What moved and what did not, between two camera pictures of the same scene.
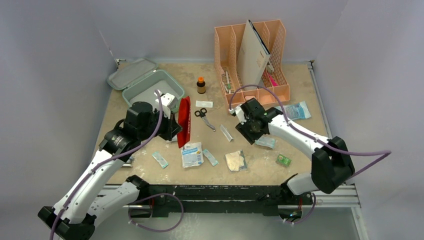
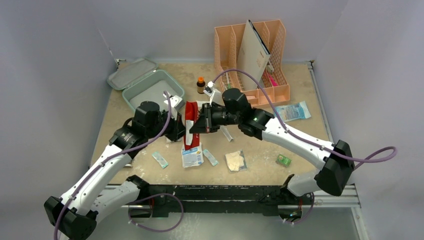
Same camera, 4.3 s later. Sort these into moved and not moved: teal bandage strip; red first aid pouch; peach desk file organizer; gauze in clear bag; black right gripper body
Moved: red first aid pouch; black right gripper body
Not moved: teal bandage strip; peach desk file organizer; gauze in clear bag
